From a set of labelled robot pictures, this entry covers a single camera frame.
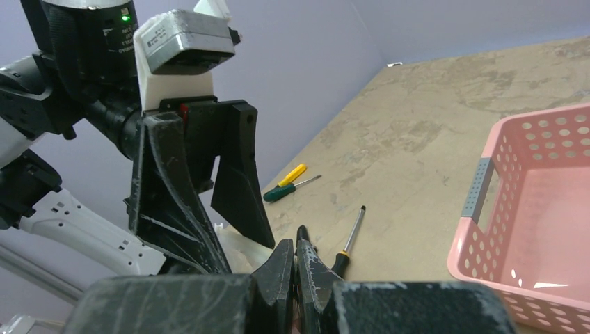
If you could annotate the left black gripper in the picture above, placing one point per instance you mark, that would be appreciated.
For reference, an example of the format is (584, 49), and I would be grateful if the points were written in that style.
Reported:
(186, 147)

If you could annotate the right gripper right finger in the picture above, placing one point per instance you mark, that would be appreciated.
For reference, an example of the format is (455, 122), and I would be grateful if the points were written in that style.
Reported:
(328, 304)

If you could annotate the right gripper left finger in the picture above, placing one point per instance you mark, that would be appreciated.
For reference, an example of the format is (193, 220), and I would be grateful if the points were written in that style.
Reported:
(260, 302)

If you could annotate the clear zip top bag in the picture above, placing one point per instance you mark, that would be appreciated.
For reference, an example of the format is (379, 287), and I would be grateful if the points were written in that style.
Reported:
(243, 254)

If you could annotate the pink plastic basket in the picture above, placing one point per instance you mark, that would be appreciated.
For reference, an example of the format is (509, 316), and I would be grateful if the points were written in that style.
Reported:
(524, 227)

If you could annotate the black yellow screwdriver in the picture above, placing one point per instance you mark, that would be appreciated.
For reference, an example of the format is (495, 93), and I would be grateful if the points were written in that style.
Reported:
(343, 258)

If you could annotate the black pliers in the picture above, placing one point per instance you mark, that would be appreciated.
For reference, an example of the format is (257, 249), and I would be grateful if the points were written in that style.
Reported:
(303, 235)

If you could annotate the green handled screwdriver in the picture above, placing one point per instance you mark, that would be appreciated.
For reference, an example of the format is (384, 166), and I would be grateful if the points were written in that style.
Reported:
(281, 191)

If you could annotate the small yellow handled tool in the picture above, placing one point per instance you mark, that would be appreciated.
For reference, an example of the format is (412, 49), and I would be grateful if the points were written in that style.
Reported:
(293, 175)

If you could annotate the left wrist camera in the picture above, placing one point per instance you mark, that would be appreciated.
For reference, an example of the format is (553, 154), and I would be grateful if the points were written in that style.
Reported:
(175, 52)

